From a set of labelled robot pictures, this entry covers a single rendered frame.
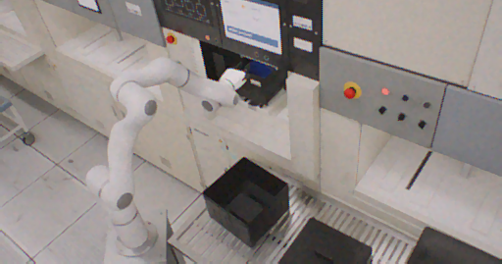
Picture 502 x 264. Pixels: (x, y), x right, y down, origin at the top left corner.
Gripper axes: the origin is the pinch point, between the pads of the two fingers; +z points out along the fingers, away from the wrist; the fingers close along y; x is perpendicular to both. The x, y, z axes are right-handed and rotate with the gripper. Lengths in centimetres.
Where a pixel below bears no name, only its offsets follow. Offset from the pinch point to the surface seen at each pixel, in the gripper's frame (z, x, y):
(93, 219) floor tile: -59, -119, -105
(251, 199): -42, -42, 24
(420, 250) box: -50, -18, 100
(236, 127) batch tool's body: -10.6, -32.1, -2.3
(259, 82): 3.9, -10.7, 5.6
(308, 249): -59, -33, 61
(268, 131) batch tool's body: -6.4, -32.1, 14.4
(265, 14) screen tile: -19, 44, 27
